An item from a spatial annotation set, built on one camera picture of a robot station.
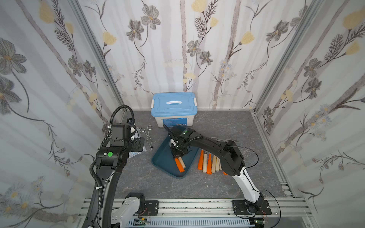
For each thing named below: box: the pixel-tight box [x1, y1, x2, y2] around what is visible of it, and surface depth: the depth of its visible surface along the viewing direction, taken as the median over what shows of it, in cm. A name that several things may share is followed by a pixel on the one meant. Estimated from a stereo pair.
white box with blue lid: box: [150, 92, 198, 128], surface depth 103 cm
